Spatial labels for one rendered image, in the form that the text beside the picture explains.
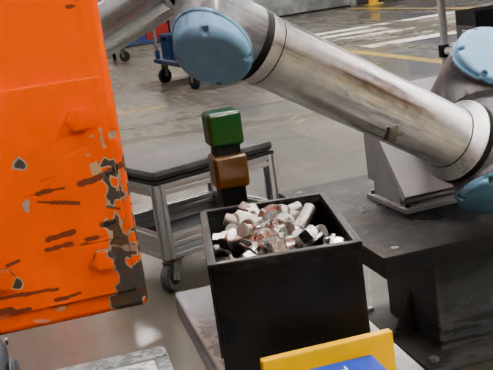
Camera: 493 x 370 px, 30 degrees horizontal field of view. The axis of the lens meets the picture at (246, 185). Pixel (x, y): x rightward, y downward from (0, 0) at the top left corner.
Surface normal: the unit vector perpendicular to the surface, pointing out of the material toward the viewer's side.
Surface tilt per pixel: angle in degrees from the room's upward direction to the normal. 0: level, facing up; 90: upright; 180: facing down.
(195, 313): 0
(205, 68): 129
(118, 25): 111
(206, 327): 0
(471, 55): 43
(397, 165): 48
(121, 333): 0
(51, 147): 90
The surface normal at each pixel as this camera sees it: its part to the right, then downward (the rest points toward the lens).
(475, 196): 0.07, 0.88
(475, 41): 0.14, -0.59
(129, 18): -0.29, 0.59
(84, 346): -0.14, -0.97
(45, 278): 0.24, 0.18
